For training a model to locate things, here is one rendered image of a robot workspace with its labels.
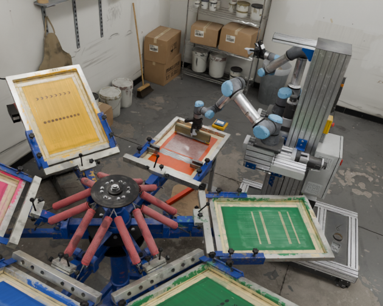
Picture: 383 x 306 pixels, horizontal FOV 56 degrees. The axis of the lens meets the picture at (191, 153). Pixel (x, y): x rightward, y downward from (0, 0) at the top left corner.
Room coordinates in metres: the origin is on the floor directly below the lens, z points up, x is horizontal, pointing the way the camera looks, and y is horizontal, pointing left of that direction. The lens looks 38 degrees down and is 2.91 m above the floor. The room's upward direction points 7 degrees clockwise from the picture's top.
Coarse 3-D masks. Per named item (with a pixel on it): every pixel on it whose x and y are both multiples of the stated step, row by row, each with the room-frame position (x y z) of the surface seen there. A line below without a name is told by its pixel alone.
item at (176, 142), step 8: (176, 136) 2.77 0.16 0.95; (184, 136) 2.79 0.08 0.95; (168, 144) 2.63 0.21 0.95; (176, 144) 2.64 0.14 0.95; (184, 144) 2.65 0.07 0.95; (160, 152) 2.50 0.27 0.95; (176, 152) 2.52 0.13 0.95; (152, 160) 2.38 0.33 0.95; (160, 160) 2.39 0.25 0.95; (168, 160) 2.40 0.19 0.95
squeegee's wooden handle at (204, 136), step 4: (176, 124) 2.82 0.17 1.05; (180, 124) 2.83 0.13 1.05; (176, 128) 2.82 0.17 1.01; (180, 128) 2.80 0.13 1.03; (184, 128) 2.79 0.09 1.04; (188, 128) 2.78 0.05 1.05; (184, 132) 2.78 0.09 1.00; (188, 132) 2.77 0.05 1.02; (196, 132) 2.74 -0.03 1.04; (200, 132) 2.73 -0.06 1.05; (192, 136) 2.75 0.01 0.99; (196, 136) 2.74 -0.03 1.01; (200, 136) 2.72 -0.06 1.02; (204, 136) 2.71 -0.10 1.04; (208, 136) 2.70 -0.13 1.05; (204, 140) 2.70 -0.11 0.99; (208, 140) 2.69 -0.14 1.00
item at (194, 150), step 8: (192, 144) 2.67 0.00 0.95; (200, 144) 2.68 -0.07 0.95; (208, 144) 2.70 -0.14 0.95; (184, 152) 2.54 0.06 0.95; (192, 152) 2.55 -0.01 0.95; (200, 152) 2.56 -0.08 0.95; (208, 152) 2.58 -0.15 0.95; (176, 160) 2.41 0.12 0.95; (200, 160) 2.45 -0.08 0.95; (176, 168) 2.31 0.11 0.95; (184, 168) 2.32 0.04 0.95; (192, 168) 2.33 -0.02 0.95
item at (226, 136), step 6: (174, 120) 2.99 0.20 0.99; (180, 120) 3.01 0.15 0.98; (168, 126) 2.87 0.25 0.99; (204, 126) 2.94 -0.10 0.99; (162, 132) 2.76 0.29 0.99; (210, 132) 2.89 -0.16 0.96; (216, 132) 2.87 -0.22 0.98; (222, 132) 2.87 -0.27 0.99; (156, 138) 2.65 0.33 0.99; (228, 138) 2.80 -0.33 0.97; (222, 144) 2.67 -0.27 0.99; (216, 150) 2.58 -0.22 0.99; (210, 156) 2.48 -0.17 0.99; (216, 156) 2.54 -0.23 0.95; (150, 162) 2.31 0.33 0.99; (168, 168) 2.25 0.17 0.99
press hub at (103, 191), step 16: (112, 176) 1.74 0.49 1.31; (96, 192) 1.57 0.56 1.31; (112, 192) 1.58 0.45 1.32; (128, 192) 1.60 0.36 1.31; (112, 224) 1.53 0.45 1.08; (128, 224) 1.57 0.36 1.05; (112, 240) 1.46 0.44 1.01; (112, 256) 1.42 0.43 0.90; (112, 272) 1.57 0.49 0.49; (112, 288) 1.59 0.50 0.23; (112, 304) 1.54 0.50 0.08
